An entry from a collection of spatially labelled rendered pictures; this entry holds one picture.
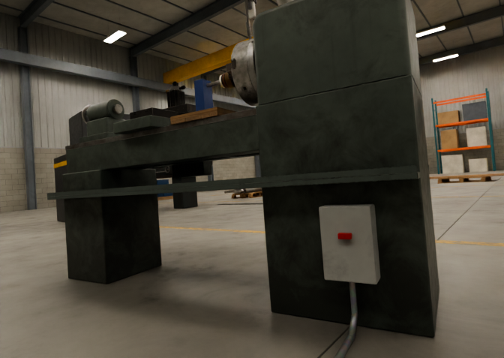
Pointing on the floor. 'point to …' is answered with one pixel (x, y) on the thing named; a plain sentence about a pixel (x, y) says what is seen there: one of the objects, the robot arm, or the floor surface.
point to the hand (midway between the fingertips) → (251, 10)
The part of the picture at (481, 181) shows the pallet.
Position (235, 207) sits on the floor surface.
